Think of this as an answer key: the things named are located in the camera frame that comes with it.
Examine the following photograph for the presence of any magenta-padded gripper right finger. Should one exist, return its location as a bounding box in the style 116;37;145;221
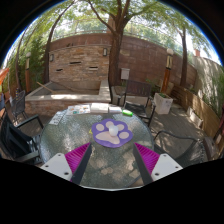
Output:
133;142;184;186

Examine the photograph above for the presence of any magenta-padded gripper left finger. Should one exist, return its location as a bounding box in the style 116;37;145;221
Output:
39;142;93;185

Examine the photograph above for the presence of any purple paw-shaped mouse pad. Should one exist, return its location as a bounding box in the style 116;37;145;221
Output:
91;118;134;149

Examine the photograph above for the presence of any long white planter box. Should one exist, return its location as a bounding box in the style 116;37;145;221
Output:
185;106;205;129

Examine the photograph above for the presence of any white square planter box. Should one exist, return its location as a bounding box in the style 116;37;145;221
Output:
153;92;174;115

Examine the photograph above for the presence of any small green pack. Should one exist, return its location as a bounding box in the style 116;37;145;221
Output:
121;109;134;117

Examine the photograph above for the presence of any stone brick raised basin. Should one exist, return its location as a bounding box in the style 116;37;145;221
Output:
24;78;113;117

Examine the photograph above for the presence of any flat white box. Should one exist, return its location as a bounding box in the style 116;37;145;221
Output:
90;102;110;115

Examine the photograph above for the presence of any small white tissue pack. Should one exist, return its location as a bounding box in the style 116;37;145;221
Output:
108;105;123;115

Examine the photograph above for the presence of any wooden stick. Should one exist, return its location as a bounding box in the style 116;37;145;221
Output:
36;81;57;94

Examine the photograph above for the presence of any dark wooden armchair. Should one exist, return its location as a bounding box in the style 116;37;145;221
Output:
117;79;157;128

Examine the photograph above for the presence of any orange fabric canopy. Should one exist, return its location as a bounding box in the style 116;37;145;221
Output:
0;67;10;86

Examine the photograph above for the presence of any slender curved tree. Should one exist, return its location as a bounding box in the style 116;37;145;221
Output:
43;3;76;84

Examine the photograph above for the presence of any thick forked tree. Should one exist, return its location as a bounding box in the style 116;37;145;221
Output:
86;0;141;87

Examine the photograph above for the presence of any wooden lamp post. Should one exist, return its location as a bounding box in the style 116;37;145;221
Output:
24;51;33;94
162;48;175;94

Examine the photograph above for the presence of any grey wall-mounted utility box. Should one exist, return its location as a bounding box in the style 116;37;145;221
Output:
120;67;131;81

